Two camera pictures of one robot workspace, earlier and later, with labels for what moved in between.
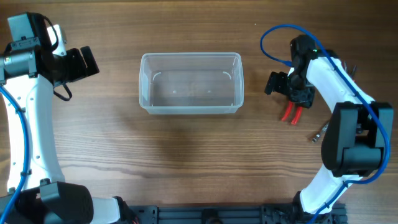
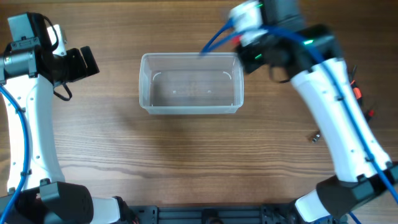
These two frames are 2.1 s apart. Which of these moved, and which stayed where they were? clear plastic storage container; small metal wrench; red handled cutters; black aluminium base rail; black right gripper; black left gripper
Moved: red handled cutters; black right gripper
Stayed: clear plastic storage container; small metal wrench; black aluminium base rail; black left gripper
